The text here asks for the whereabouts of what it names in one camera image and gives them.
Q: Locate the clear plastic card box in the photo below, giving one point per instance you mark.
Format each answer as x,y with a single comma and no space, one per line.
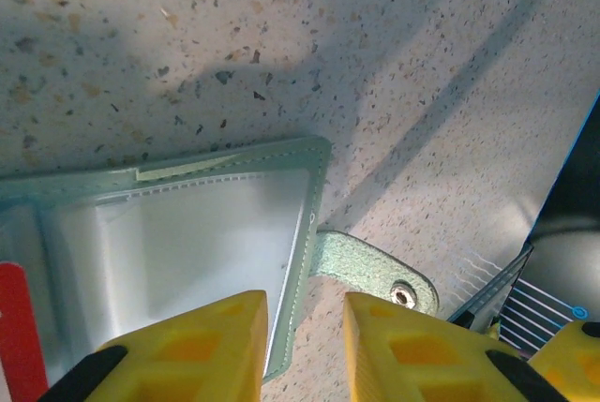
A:
211,233

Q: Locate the blue credit card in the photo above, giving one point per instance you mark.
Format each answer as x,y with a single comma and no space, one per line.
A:
508,275

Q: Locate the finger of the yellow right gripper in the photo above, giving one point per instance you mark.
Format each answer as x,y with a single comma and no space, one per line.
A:
572,364

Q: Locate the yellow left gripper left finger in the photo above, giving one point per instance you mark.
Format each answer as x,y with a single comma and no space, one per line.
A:
187,360

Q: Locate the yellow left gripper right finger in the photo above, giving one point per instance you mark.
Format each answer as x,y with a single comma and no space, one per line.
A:
422,360

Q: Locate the red credit card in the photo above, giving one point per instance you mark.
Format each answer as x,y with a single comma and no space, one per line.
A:
21,327

